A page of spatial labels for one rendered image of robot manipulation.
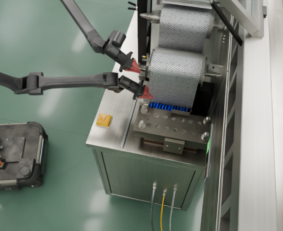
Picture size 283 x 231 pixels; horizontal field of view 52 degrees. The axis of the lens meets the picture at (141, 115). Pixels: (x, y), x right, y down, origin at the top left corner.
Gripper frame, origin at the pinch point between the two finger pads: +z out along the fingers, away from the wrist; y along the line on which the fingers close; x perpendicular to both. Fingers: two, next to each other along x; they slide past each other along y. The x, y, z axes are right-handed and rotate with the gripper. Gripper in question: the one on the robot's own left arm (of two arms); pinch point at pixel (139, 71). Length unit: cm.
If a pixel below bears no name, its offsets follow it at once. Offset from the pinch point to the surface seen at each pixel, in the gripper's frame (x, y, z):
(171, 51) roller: 10.5, -15.4, 9.0
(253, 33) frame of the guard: 61, 17, 2
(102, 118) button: -33.8, 13.2, 4.6
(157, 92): -0.9, 3.6, 14.2
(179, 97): 6.0, 3.6, 23.4
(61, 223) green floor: -124, 55, 41
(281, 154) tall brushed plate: 55, 46, 29
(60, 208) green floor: -127, 45, 37
